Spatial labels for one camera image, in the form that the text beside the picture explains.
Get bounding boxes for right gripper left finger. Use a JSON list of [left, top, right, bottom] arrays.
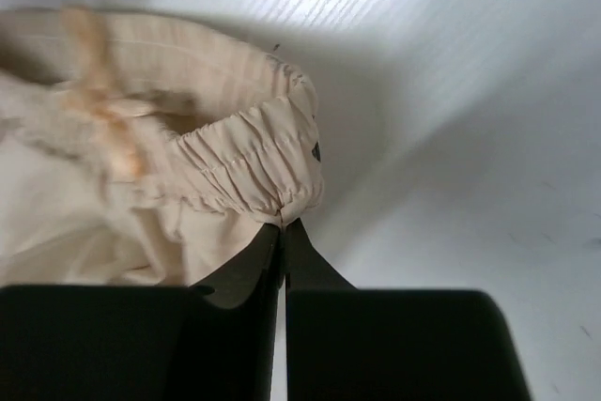
[[1, 225, 281, 400]]

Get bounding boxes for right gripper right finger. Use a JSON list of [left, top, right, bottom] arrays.
[[284, 221, 531, 400]]

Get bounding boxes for beige trousers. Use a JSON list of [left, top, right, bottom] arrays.
[[1, 7, 324, 285]]

